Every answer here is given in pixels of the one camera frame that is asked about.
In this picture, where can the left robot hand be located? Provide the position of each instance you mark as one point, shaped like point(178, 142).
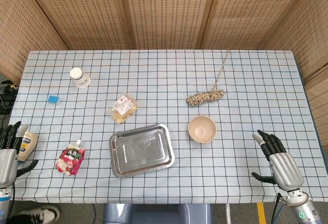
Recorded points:
point(6, 161)

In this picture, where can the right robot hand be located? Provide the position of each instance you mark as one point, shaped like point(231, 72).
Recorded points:
point(285, 165)

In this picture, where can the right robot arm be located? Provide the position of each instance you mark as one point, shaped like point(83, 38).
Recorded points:
point(302, 207)

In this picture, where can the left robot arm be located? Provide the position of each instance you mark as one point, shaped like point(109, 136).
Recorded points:
point(3, 203)

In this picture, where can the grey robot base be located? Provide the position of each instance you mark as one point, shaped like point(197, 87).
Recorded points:
point(157, 213)

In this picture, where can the packaged bread slice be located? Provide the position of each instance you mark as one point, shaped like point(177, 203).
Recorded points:
point(124, 108)

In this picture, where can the stainless steel tray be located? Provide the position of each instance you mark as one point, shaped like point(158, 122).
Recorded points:
point(141, 150)

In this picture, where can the mayonnaise squeeze bottle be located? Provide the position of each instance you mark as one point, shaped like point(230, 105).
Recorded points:
point(27, 145)

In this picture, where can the black and white sneaker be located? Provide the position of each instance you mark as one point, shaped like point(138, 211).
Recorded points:
point(36, 215)

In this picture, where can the red drink pouch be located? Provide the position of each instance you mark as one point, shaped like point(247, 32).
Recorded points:
point(70, 160)

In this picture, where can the small blue block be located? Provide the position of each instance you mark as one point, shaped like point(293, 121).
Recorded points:
point(53, 99)

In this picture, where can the beige bowl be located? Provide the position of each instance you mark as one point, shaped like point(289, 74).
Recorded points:
point(202, 129)

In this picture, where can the white pill bottle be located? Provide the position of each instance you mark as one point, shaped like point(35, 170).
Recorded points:
point(80, 78)

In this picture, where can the checkered tablecloth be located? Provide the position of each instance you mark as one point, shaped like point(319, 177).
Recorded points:
point(164, 131)

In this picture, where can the woven bamboo folding screen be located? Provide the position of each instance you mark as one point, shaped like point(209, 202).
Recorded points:
point(164, 11)

